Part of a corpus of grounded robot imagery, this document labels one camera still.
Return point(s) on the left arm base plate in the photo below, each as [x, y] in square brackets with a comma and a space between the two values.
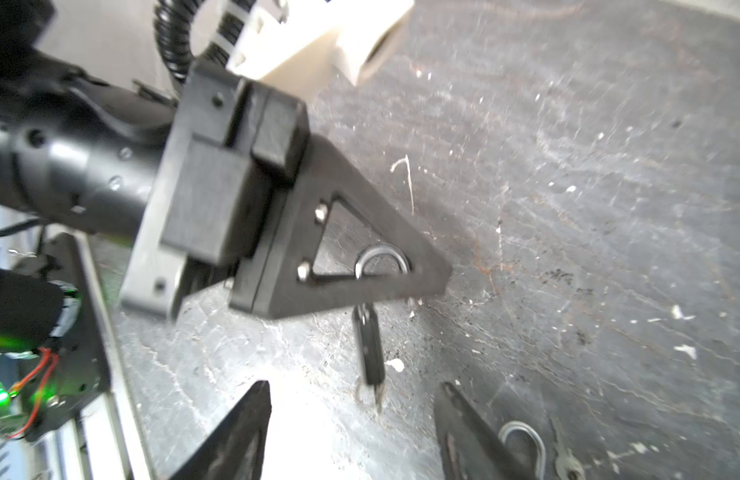
[82, 372]

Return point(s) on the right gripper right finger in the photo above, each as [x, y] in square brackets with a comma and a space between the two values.
[469, 447]

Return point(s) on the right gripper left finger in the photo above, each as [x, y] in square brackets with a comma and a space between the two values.
[236, 448]

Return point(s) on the black padlock with key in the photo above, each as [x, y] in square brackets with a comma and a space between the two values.
[366, 322]

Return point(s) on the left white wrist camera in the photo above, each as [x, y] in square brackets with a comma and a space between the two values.
[296, 46]

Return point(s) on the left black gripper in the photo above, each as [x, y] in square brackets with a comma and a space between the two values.
[331, 240]

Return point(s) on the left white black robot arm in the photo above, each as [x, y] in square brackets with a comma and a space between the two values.
[76, 150]

